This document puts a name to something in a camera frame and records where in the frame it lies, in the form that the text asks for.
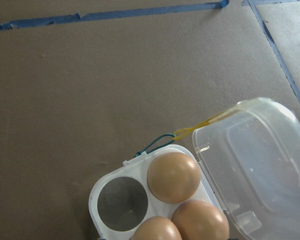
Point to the brown egg in box front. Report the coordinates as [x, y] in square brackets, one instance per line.
[200, 220]

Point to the brown egg in box rear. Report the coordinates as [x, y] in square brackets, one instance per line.
[173, 177]

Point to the yellow green rubber band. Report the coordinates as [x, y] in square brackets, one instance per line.
[182, 133]

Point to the clear plastic egg box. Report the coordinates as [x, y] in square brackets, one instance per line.
[249, 169]

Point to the brown egg from bowl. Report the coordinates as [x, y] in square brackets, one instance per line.
[157, 228]

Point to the brown egg in box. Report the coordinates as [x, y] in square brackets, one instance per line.
[173, 177]
[200, 220]

